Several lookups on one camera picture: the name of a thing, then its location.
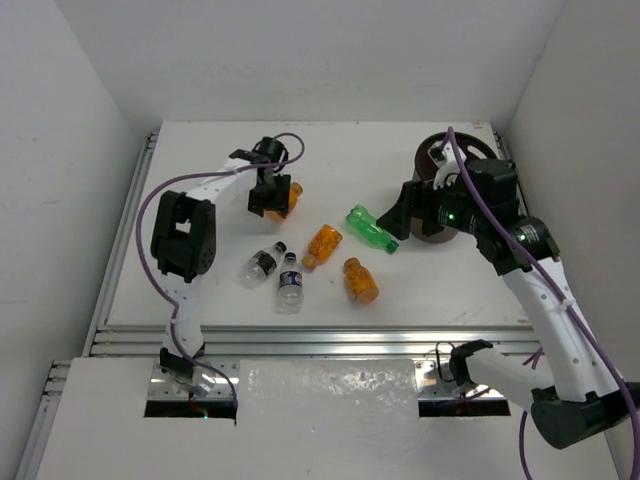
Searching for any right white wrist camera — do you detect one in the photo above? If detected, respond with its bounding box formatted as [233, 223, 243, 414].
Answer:
[429, 140, 467, 190]

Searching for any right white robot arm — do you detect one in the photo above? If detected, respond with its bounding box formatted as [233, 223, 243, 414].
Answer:
[377, 159, 639, 450]

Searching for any clear pepsi water bottle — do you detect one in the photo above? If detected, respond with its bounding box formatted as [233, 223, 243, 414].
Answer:
[276, 252, 304, 314]

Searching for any orange bottle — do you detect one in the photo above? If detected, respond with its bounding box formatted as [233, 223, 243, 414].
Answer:
[263, 181, 304, 224]
[343, 257, 379, 306]
[301, 224, 343, 271]

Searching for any clear bottle black label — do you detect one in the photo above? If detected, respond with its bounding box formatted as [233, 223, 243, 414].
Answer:
[241, 241, 287, 289]

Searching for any orange bottle front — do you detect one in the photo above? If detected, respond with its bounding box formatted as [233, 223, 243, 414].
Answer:
[343, 257, 379, 306]

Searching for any brown plastic bin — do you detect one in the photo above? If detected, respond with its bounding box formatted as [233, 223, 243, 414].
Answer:
[410, 132, 497, 244]

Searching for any green plastic bottle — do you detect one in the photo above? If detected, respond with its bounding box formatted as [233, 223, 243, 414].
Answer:
[345, 204, 399, 254]

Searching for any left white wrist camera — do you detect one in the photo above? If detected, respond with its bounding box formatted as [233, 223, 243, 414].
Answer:
[225, 149, 259, 170]

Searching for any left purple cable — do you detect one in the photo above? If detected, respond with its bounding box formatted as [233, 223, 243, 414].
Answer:
[135, 132, 306, 409]

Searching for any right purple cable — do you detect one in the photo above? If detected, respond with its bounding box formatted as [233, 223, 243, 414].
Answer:
[444, 125, 640, 480]

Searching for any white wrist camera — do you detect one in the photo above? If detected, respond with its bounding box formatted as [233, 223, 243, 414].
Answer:
[429, 140, 467, 190]
[225, 149, 259, 170]

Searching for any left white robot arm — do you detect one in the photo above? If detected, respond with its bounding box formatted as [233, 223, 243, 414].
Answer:
[135, 133, 300, 379]

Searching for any aluminium table frame rail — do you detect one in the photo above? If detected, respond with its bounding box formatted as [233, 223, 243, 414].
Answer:
[29, 127, 601, 416]

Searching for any purple cable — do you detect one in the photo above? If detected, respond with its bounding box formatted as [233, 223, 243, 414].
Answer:
[444, 125, 640, 480]
[135, 132, 306, 409]

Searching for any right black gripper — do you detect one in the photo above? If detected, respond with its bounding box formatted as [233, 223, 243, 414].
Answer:
[377, 170, 485, 238]

